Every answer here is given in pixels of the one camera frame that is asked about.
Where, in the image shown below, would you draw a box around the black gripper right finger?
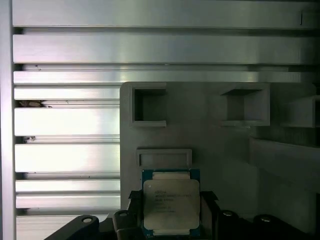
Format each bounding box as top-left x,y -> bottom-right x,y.
199,190 -> 313,240

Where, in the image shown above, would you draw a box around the silver CPU with green edge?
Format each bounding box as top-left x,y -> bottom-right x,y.
141,168 -> 201,237

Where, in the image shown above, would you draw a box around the gray parts rack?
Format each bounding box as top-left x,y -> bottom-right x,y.
119,81 -> 320,240

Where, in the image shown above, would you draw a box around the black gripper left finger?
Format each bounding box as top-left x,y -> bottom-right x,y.
48,190 -> 145,240

